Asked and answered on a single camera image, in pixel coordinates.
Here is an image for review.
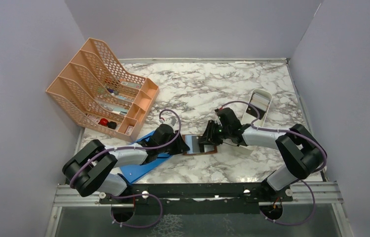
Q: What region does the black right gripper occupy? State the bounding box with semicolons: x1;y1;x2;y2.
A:
198;119;231;146

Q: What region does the brown leather card holder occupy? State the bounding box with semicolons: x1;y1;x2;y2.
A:
182;134;218;156

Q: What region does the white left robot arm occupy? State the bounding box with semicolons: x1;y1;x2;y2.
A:
62;124;190;203

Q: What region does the blue plastic board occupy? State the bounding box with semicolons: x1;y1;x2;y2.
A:
119;130;174;185

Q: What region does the black round item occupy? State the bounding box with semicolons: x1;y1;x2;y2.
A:
107;121;117;130

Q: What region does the red round item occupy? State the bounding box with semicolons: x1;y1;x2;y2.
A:
98;118;109;126

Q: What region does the peach plastic file organizer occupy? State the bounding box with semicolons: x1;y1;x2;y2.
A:
46;38;159;142

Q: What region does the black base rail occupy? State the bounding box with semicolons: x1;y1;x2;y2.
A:
99;183;293;216

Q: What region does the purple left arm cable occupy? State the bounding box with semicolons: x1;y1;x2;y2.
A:
69;109;182;230

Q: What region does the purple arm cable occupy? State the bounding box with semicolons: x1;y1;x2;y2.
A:
69;109;182;230
219;100;328;227

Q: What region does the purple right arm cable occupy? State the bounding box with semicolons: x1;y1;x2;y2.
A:
219;100;328;227

